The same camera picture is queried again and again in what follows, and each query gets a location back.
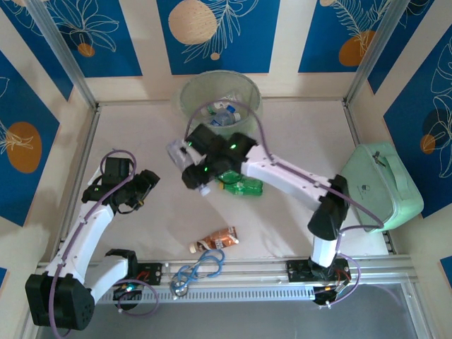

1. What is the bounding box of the cloudy clear plastic bottle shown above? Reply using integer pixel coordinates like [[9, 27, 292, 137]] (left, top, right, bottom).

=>
[[166, 140, 213, 197]]

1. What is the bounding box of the clear bottle blue label white cap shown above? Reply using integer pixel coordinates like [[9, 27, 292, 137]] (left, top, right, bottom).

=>
[[206, 112, 243, 128]]

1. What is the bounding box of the brown label drink bottle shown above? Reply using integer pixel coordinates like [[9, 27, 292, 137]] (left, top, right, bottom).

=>
[[189, 225, 240, 254]]

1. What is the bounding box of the translucent grey-green plastic bin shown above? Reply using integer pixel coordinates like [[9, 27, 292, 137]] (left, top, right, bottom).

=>
[[171, 70, 265, 142]]

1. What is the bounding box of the blue stethoscope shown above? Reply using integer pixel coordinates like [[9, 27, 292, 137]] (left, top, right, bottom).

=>
[[169, 246, 226, 297]]

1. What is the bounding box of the mint green zip case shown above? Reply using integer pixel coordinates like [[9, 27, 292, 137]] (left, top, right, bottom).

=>
[[340, 141, 424, 234]]

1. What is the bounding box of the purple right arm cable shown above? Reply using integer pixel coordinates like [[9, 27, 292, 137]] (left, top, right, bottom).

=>
[[184, 100, 386, 310]]

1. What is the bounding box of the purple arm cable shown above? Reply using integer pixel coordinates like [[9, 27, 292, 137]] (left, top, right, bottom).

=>
[[49, 148, 160, 339], [184, 100, 386, 310]]

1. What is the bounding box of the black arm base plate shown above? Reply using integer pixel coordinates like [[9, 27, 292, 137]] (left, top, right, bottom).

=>
[[136, 262, 167, 287], [285, 258, 352, 283]]

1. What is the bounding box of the small wired circuit board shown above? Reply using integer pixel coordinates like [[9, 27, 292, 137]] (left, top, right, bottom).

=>
[[112, 282, 144, 301], [313, 283, 349, 302]]

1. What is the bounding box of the long aluminium mounting rail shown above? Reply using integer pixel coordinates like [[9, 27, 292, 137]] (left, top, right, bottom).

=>
[[30, 260, 421, 293]]

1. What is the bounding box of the grey slotted cable duct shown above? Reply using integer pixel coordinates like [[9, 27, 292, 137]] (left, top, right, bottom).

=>
[[44, 286, 316, 305]]

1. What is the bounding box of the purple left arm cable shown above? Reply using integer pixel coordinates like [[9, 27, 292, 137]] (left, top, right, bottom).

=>
[[49, 148, 160, 339]]

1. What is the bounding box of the aluminium frame post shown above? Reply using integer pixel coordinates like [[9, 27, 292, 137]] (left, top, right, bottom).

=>
[[26, 0, 99, 110], [343, 0, 410, 109]]

